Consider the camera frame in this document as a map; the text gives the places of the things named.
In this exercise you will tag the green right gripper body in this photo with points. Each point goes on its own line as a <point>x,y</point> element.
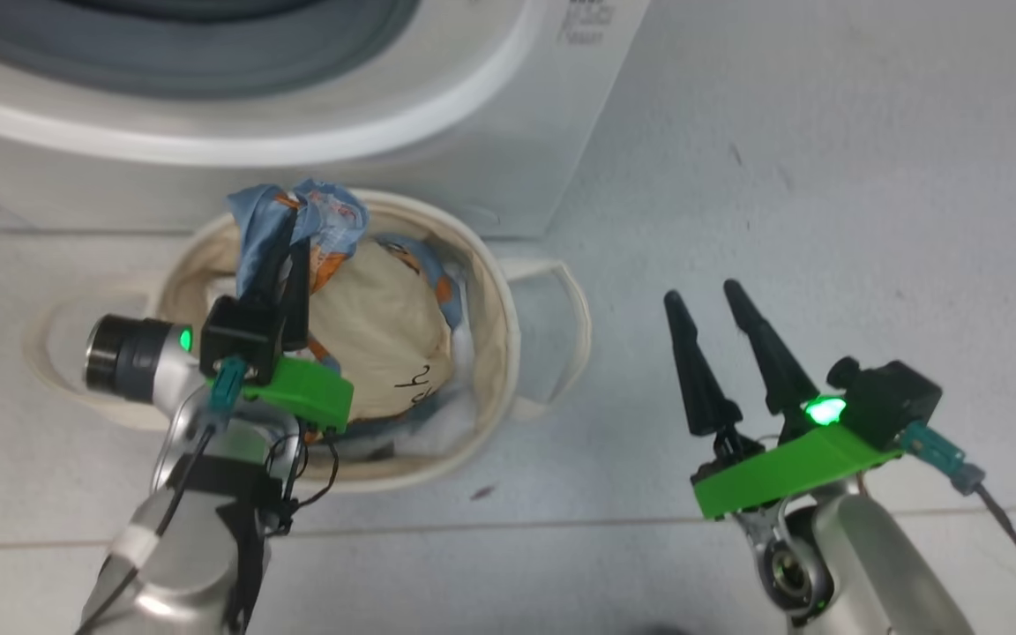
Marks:
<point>790,472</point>

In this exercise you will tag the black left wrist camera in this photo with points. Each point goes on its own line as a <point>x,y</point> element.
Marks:
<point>239,339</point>

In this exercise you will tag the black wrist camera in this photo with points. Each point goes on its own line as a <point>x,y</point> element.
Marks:
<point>892,397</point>
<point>239,339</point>

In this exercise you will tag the small brown floor debris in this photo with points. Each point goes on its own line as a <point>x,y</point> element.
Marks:
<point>482,492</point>

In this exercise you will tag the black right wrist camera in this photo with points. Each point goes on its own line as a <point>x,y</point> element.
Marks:
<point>892,397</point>

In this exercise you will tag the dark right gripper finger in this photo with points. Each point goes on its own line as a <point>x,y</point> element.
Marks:
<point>777,370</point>
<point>702,388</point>

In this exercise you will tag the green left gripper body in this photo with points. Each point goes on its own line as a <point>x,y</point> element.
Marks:
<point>314,397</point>

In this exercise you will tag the cream canvas laundry basket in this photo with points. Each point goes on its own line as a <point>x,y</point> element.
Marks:
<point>490,370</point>

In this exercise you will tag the white folded pad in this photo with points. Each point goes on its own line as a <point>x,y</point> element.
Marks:
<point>451,423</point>

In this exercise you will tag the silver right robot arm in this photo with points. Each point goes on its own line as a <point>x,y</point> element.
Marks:
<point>870,564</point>

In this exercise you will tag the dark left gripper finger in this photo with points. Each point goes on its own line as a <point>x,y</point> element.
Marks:
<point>270,278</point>
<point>296,300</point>

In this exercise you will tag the cream and blue printed garment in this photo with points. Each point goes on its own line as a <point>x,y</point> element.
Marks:
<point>384,326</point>

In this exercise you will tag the white front-load washing machine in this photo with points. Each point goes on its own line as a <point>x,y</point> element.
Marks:
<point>473,159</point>

